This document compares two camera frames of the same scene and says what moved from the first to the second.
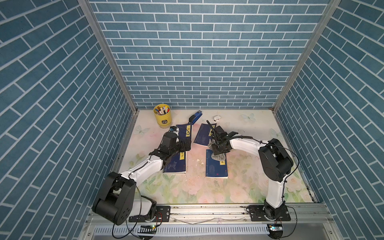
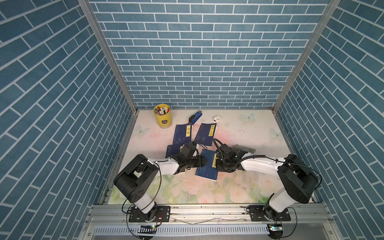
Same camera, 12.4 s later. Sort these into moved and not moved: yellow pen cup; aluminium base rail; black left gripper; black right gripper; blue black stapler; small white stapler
Moved: black right gripper; black left gripper
Not moved: small white stapler; blue black stapler; aluminium base rail; yellow pen cup
